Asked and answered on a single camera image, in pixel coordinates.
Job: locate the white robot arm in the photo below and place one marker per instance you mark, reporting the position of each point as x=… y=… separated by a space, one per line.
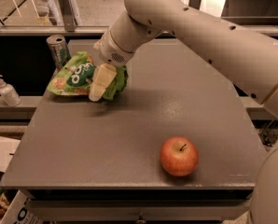
x=248 y=59

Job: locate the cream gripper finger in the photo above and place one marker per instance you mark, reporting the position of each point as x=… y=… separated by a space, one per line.
x=103 y=75

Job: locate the green rice chip bag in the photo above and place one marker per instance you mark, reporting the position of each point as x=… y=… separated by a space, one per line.
x=76 y=76

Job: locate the drawer knob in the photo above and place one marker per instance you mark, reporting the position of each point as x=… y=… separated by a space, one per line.
x=140 y=219

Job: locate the white pump dispenser bottle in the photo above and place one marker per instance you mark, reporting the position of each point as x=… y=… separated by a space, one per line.
x=8 y=93

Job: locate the white paper sheet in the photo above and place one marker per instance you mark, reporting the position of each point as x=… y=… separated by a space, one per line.
x=8 y=147

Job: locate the left metal railing post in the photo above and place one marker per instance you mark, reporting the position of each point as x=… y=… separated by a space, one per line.
x=68 y=15

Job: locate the grey drawer front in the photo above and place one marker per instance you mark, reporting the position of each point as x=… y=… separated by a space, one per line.
x=131 y=211

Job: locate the silver redbull can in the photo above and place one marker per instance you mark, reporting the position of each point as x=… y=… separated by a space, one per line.
x=59 y=50

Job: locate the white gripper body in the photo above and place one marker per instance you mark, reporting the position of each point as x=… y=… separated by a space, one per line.
x=110 y=52

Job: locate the white cardboard box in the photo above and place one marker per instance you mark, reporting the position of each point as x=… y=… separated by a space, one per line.
x=18 y=213

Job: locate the red apple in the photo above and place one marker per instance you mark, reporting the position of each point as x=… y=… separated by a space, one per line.
x=178 y=156

